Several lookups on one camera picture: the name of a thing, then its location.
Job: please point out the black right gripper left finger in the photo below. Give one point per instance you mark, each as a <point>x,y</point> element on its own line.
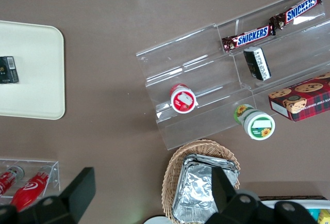
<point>81,190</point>

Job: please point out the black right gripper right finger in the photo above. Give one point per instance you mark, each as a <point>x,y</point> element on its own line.
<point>224,193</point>

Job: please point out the light wicker basket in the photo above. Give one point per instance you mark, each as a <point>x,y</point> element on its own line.
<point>171,172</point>

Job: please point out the white rectangular snack tray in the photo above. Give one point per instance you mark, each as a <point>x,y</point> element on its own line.
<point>291,204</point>

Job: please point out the cream plastic serving tray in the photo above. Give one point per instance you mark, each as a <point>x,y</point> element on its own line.
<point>36,74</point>

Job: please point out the stack of aluminium foil trays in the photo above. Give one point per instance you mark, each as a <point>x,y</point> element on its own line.
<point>196,182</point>

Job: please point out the clear acrylic bottle rack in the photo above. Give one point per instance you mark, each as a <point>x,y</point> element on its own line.
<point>55,172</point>

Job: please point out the red Coca-Cola bottle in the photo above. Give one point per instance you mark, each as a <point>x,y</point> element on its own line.
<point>28,189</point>
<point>9,180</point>

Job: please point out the green sunflower yoghurt cup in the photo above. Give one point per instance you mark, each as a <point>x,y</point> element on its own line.
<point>259,126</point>

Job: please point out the teal snack packet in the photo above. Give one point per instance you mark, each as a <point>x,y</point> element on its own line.
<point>312,213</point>

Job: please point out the red strawberry yoghurt cup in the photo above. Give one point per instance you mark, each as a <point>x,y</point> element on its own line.
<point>183,100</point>

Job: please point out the yellow snack packet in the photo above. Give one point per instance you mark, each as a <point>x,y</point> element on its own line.
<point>324,217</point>

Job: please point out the red tartan cookie box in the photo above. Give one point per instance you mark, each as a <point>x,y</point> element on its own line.
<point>309,97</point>

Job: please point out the small black white box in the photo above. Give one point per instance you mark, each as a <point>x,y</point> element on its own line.
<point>257,64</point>

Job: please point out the clear acrylic step stand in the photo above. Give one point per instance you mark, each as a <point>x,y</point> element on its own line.
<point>296,61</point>
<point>185,61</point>

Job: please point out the small black card box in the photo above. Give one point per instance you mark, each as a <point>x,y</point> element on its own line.
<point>9,70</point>

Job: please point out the Snickers chocolate bar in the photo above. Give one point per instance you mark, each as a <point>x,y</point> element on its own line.
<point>251,38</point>
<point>300,8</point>

